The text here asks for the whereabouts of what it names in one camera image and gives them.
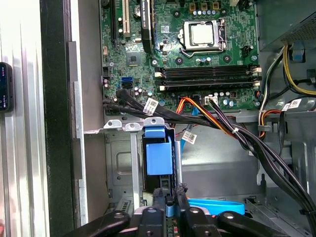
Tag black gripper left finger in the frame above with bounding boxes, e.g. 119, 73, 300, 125
71, 187, 167, 237

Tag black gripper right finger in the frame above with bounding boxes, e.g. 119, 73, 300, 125
175, 182, 289, 237

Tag blue data wire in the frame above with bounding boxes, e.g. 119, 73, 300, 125
164, 195, 245, 218

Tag hard disk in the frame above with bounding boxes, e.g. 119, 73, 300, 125
142, 125, 179, 205

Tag grey disk bay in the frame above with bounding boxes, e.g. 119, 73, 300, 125
103, 117, 185, 215

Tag grey optical drive cage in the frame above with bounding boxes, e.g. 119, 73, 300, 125
236, 108, 316, 188

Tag black open PC case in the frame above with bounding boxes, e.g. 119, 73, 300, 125
39, 0, 316, 237

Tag black RAM slot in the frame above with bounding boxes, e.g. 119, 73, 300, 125
158, 65, 262, 75
160, 75, 262, 86
155, 70, 259, 80

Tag blue data port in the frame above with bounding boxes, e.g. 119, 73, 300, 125
120, 77, 134, 89

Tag black chipset chip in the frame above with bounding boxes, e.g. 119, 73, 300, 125
125, 51, 142, 67

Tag metal socket cover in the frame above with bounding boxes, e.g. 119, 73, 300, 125
182, 18, 227, 52

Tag black CPU socket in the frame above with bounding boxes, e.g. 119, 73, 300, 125
178, 16, 228, 54

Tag silver CPU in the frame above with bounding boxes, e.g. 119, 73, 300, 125
189, 21, 216, 47

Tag green motherboard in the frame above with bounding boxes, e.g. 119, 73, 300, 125
100, 0, 261, 117

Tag black graphics card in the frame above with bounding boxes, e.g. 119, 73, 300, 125
139, 0, 156, 54

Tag blue plastic clip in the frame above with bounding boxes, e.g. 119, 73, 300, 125
291, 41, 305, 62

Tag small black screen device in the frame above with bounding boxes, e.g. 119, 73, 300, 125
0, 61, 14, 114

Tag black expansion slot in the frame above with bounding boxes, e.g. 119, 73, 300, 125
110, 0, 119, 49

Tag white expansion slot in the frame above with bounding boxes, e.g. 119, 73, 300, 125
122, 0, 131, 38

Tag grey power supply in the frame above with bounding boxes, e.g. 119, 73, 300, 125
256, 0, 316, 51

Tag white barcode wire tag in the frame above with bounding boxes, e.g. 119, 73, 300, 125
143, 97, 159, 116
181, 130, 198, 145
281, 98, 303, 112

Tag black wire bundle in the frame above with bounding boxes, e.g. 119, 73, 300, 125
102, 88, 316, 223

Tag orange motherboard wires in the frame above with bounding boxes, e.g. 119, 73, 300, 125
176, 97, 239, 136

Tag yellow black power wires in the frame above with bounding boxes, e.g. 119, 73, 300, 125
259, 44, 316, 139

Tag wire locking lever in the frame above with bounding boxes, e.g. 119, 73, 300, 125
221, 17, 228, 50

